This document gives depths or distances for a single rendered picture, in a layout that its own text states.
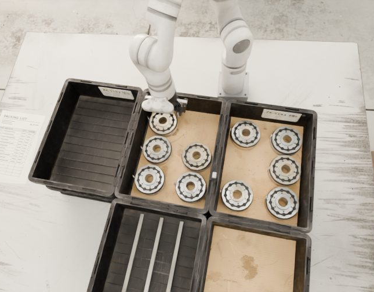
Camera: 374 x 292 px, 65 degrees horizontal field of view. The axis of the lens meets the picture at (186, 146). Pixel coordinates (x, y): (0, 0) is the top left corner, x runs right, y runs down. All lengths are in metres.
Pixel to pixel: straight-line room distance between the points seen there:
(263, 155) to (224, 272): 0.41
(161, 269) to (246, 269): 0.27
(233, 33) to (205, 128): 0.34
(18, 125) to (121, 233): 0.73
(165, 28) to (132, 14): 1.98
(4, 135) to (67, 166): 0.43
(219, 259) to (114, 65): 0.97
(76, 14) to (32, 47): 1.18
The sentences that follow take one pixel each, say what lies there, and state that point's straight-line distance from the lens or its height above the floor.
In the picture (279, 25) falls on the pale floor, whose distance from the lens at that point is 2.53.
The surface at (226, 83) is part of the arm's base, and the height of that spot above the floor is 0.84.
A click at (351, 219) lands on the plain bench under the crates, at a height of 0.70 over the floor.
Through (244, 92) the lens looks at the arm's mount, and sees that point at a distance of 1.23.
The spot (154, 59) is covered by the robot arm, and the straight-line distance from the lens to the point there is 0.69.
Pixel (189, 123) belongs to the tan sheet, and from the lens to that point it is 1.09.
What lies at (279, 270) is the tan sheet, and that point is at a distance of 1.01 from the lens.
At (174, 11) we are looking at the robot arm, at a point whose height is 1.33.
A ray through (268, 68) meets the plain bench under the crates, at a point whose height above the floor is 0.70.
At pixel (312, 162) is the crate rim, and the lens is 0.99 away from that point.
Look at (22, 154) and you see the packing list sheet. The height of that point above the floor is 0.70.
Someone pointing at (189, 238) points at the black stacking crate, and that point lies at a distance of 0.99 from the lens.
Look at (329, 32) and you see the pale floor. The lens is 2.57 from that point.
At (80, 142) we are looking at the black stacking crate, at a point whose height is 0.83.
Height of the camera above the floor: 1.82
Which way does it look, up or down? 69 degrees down
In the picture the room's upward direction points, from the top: 12 degrees counter-clockwise
